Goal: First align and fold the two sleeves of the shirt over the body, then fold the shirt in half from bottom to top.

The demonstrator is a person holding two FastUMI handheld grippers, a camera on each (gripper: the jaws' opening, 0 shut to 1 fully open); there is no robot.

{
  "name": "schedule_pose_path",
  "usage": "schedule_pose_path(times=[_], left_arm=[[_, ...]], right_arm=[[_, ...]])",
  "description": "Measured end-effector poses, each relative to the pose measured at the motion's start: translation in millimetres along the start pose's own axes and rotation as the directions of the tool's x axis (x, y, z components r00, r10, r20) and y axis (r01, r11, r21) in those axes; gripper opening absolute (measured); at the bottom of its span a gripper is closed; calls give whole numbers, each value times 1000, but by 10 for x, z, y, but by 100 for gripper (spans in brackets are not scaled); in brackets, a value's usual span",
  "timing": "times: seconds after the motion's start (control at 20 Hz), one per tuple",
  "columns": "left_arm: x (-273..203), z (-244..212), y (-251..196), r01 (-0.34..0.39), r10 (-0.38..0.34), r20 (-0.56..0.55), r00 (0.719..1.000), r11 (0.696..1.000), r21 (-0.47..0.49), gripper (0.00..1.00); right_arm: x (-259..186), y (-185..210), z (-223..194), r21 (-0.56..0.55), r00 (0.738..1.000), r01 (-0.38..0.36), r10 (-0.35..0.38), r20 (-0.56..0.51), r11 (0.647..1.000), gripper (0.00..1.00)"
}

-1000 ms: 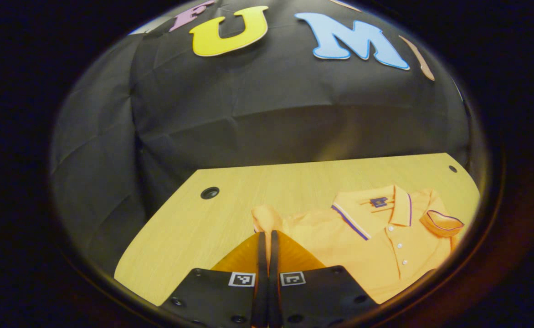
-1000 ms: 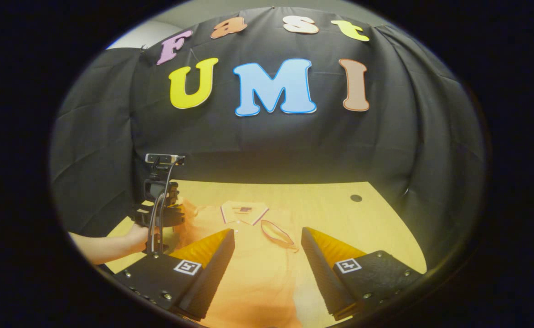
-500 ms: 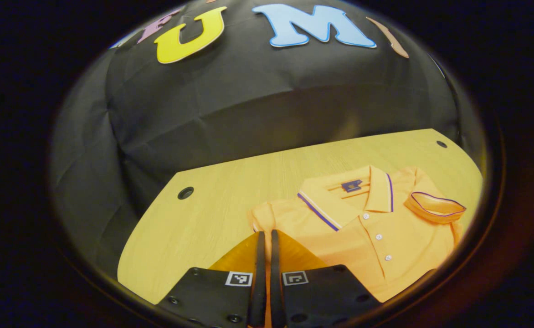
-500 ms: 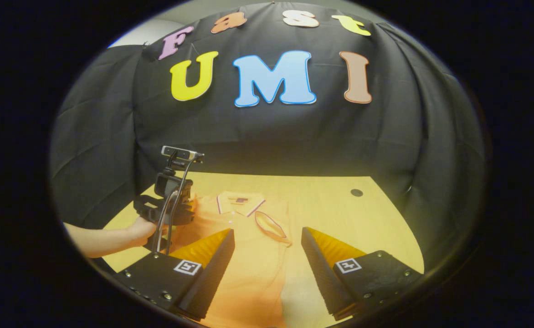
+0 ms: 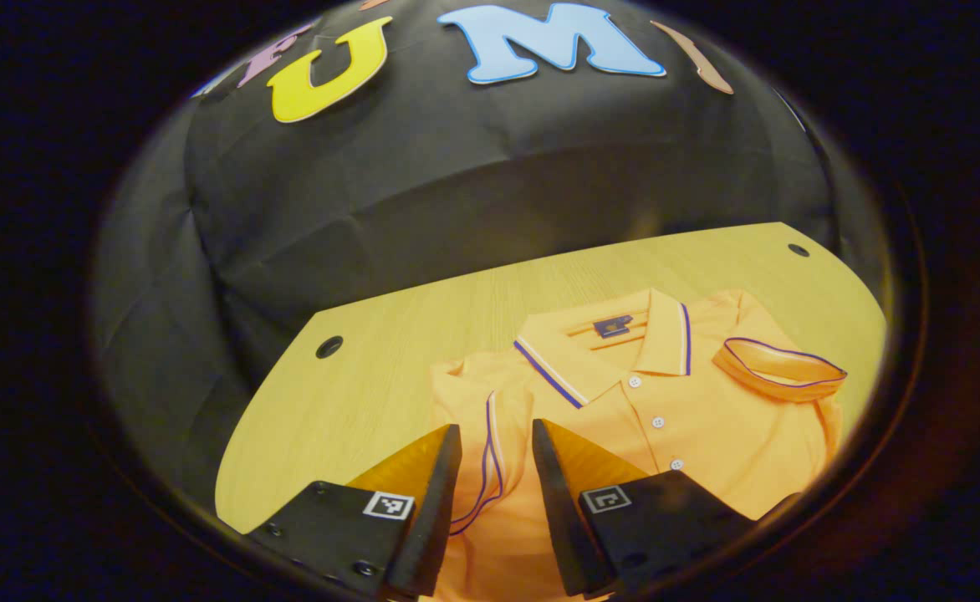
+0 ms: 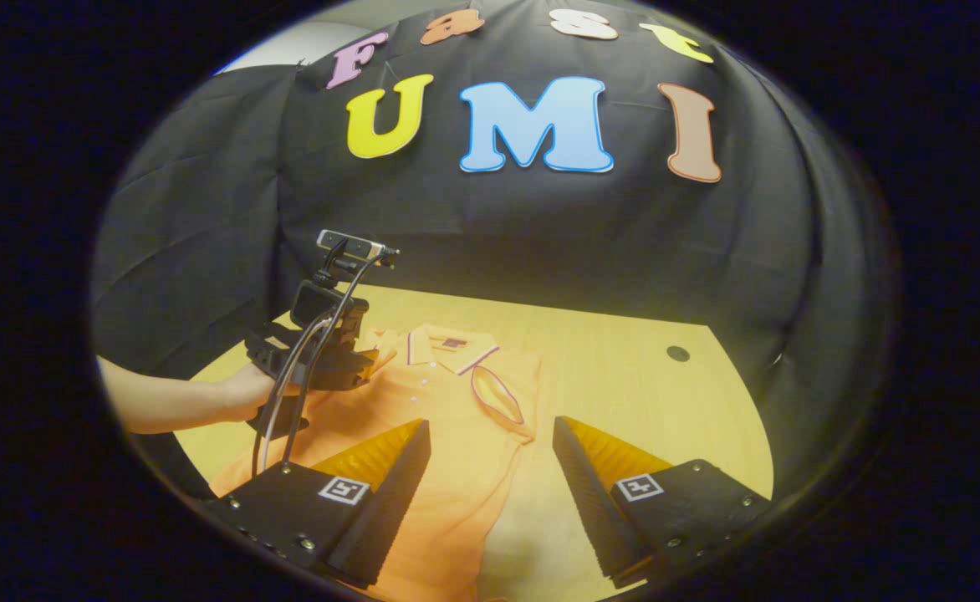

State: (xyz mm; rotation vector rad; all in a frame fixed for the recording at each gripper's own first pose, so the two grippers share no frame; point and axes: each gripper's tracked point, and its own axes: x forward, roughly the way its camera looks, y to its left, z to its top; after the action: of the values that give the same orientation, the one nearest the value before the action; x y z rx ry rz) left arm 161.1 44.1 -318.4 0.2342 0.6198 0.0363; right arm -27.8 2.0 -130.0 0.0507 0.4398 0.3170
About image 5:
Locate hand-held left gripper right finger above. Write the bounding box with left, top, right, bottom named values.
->
left=532, top=418, right=757, bottom=599

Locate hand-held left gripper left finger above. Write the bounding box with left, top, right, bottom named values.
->
left=246, top=423, right=463, bottom=599

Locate orange T-shirt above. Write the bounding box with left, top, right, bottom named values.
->
left=419, top=288, right=849, bottom=602

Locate black backdrop cloth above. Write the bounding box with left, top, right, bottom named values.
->
left=93, top=0, right=842, bottom=511

